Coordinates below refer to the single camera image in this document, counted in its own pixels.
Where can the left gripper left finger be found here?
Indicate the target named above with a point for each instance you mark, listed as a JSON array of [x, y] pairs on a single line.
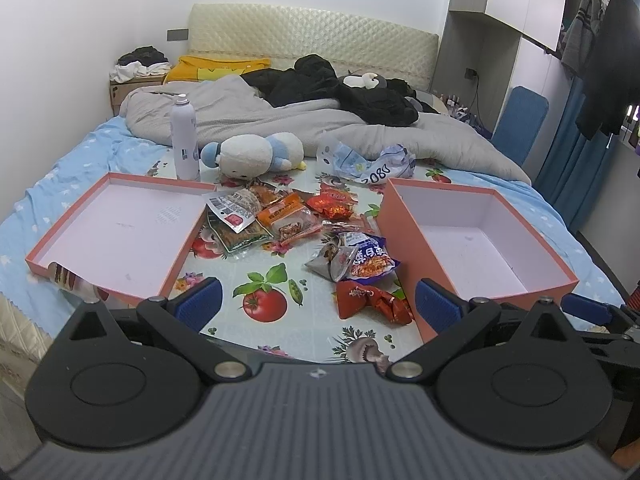
[[176, 325]]

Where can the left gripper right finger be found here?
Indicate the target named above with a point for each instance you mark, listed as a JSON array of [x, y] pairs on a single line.
[[460, 326]]

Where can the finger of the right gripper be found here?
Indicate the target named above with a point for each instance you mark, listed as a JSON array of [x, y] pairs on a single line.
[[614, 319]]

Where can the blue white snack bag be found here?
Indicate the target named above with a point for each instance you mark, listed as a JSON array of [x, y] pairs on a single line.
[[371, 261]]

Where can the red snack front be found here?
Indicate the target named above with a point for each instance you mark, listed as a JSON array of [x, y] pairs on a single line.
[[353, 297]]

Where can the green dried tofu packet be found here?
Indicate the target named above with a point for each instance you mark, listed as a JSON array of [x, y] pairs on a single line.
[[233, 242]]

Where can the white shrimp snack packet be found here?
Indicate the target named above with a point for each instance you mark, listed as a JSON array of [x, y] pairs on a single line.
[[236, 209]]

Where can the orange snack packet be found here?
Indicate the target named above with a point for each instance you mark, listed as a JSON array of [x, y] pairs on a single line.
[[289, 219]]

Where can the grey triangular snack packet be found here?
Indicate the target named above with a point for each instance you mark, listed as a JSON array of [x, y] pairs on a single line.
[[332, 261]]

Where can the red foil snack packet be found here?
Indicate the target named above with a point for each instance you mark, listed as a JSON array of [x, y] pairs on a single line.
[[333, 206]]

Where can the pink cardboard box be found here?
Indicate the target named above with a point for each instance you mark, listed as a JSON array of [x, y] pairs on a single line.
[[472, 242]]

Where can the pink box lid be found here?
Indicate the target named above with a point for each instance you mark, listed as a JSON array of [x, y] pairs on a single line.
[[127, 235]]

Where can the fruit print tablecloth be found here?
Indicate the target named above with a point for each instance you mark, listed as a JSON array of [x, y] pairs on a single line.
[[273, 302]]

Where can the blue curtain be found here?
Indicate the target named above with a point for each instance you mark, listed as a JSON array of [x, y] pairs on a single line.
[[574, 170]]

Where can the crumpled blue white bag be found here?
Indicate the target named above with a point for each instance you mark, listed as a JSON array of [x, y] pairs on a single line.
[[339, 160]]

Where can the white blue plush toy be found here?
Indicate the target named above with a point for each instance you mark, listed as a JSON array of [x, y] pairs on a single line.
[[249, 156]]

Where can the light blue bedsheet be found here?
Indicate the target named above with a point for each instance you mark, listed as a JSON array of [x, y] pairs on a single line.
[[109, 147]]

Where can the white spray bottle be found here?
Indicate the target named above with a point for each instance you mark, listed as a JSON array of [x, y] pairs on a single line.
[[184, 138]]

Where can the grey duvet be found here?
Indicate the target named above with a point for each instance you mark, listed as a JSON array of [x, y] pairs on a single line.
[[229, 106]]

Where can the blue chair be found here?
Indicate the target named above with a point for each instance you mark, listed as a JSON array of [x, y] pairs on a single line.
[[520, 123]]

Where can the black hanging coat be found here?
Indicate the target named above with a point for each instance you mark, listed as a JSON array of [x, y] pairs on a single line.
[[611, 79]]

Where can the cardboard nightstand box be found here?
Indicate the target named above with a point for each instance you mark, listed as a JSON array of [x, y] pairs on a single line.
[[119, 90]]

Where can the yellow pillow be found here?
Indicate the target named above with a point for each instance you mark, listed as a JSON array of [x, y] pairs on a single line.
[[195, 69]]

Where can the white small plush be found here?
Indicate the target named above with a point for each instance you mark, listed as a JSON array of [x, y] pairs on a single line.
[[365, 81]]

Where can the clothes pile on nightstand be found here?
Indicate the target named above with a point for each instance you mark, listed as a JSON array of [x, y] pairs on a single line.
[[141, 62]]

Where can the black clothes pile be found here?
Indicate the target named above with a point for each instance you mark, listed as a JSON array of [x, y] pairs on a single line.
[[392, 103]]

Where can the cream padded headboard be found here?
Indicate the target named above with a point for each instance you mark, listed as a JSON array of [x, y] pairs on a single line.
[[351, 43]]

